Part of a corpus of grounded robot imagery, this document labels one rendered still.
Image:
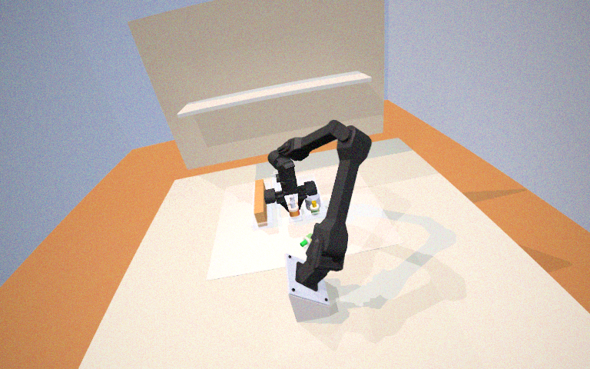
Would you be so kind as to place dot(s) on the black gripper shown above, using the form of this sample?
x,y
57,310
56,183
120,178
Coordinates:
x,y
289,186

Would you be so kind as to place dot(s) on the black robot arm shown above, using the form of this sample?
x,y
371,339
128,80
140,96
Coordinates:
x,y
327,249

